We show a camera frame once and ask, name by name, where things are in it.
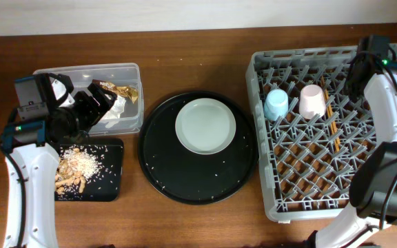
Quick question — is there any black rectangular tray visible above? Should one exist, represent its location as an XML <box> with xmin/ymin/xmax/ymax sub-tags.
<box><xmin>54</xmin><ymin>138</ymin><xmax>124</xmax><ymax>202</ymax></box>

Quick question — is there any white napkin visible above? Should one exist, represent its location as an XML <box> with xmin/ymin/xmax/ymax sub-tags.
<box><xmin>99</xmin><ymin>96</ymin><xmax>126</xmax><ymax>129</ymax></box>

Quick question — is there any grey dishwasher rack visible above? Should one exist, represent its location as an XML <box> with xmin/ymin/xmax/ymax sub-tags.
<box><xmin>246</xmin><ymin>43</ymin><xmax>397</xmax><ymax>223</ymax></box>

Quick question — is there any gold snack wrapper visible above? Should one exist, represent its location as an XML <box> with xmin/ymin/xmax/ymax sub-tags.
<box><xmin>92</xmin><ymin>79</ymin><xmax>139</xmax><ymax>103</ymax></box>

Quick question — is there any wooden chopstick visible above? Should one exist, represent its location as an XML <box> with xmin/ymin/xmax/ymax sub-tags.
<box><xmin>321</xmin><ymin>76</ymin><xmax>340</xmax><ymax>152</ymax></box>
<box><xmin>323</xmin><ymin>87</ymin><xmax>341</xmax><ymax>152</ymax></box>

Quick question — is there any pink plastic cup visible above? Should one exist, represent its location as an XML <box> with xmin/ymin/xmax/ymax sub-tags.
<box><xmin>298</xmin><ymin>84</ymin><xmax>326</xmax><ymax>119</ymax></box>

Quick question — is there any light grey plate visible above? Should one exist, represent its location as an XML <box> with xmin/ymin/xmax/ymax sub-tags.
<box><xmin>175</xmin><ymin>98</ymin><xmax>236</xmax><ymax>155</ymax></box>

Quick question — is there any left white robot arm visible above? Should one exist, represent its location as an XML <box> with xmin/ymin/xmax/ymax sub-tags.
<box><xmin>0</xmin><ymin>73</ymin><xmax>117</xmax><ymax>247</ymax></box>

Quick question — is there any food scraps pile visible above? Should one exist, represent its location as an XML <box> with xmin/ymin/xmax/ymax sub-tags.
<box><xmin>54</xmin><ymin>145</ymin><xmax>101</xmax><ymax>196</ymax></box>

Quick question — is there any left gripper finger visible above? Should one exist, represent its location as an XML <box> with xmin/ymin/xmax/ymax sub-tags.
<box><xmin>88</xmin><ymin>83</ymin><xmax>114</xmax><ymax>112</ymax></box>
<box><xmin>99</xmin><ymin>87</ymin><xmax>117</xmax><ymax>103</ymax></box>

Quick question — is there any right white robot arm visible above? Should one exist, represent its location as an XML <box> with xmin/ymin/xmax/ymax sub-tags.
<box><xmin>303</xmin><ymin>52</ymin><xmax>397</xmax><ymax>248</ymax></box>

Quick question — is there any blue plastic cup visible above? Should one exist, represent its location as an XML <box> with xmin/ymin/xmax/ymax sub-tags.
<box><xmin>263</xmin><ymin>89</ymin><xmax>289</xmax><ymax>121</ymax></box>

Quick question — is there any clear plastic waste bin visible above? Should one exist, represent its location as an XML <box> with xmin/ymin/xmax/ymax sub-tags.
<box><xmin>34</xmin><ymin>63</ymin><xmax>144</xmax><ymax>136</ymax></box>

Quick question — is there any round black serving tray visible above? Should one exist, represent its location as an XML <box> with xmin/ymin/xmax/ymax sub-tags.
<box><xmin>137</xmin><ymin>91</ymin><xmax>258</xmax><ymax>205</ymax></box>

